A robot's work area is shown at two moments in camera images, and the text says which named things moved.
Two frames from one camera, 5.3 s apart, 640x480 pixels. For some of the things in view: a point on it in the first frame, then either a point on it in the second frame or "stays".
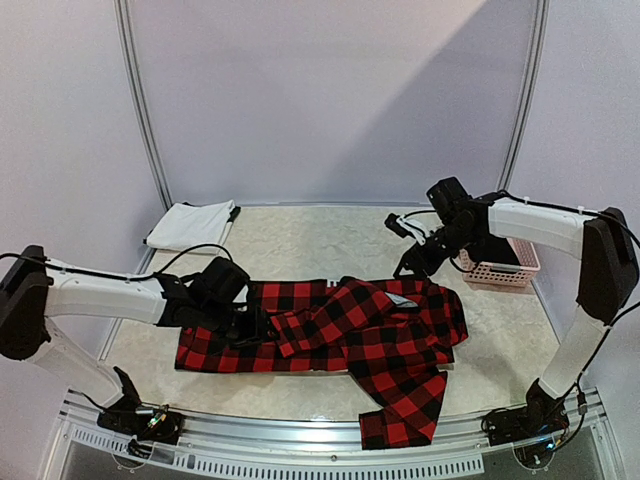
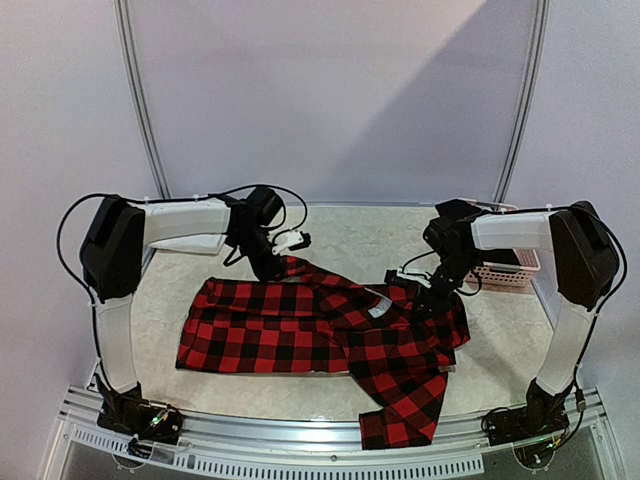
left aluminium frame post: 120,11 stays
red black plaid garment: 395,336 stays
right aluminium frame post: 540,33 stays
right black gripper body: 417,255 to 432,296
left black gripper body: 240,333 to 251,247
